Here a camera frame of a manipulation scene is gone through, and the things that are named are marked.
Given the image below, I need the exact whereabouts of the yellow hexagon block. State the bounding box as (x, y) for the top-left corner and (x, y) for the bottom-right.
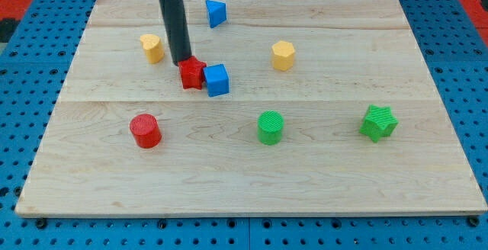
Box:
(271, 40), (296, 71)

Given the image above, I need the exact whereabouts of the blue triangle block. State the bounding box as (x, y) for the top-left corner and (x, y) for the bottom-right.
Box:
(205, 0), (227, 28)

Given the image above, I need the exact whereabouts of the red cylinder block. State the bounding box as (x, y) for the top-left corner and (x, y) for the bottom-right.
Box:
(130, 114), (162, 149)

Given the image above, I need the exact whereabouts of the red star block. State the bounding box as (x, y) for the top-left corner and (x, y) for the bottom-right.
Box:
(178, 56), (207, 90)

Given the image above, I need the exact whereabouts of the green cylinder block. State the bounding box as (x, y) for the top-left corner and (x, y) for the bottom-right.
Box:
(257, 111), (284, 146)

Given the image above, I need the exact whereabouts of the blue cube block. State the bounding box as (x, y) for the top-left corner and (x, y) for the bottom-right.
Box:
(204, 64), (230, 97)

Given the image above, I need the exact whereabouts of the yellow heart block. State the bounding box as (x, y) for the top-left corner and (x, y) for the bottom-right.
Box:
(140, 34), (165, 64)

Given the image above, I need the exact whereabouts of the wooden board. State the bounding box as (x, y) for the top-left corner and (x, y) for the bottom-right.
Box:
(15, 0), (487, 218)

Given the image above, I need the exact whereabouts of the green star block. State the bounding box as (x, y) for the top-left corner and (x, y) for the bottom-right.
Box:
(359, 104), (399, 143)

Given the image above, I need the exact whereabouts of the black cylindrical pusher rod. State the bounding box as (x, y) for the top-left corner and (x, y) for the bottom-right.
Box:
(159, 0), (192, 66)

